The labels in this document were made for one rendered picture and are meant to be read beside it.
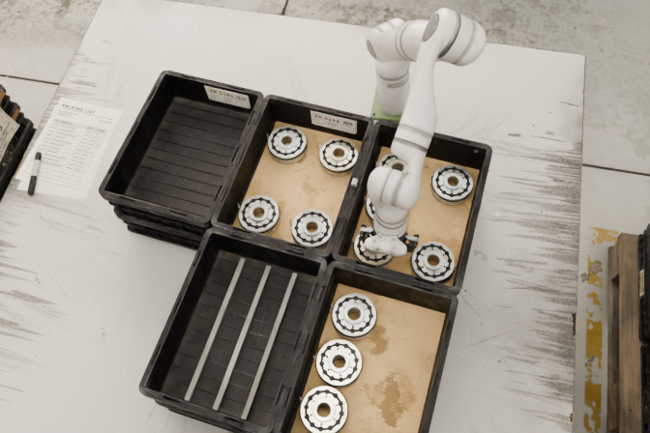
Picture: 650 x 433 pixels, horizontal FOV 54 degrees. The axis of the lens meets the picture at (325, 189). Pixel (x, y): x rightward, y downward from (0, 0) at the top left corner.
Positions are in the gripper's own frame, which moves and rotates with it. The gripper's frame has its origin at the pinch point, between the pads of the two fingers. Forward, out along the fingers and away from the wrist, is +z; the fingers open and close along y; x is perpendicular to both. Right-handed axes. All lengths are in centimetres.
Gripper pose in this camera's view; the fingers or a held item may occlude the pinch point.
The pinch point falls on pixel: (387, 248)
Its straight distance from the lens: 155.5
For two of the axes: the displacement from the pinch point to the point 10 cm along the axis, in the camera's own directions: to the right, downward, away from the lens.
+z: 0.5, 4.7, 8.8
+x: -2.2, 8.6, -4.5
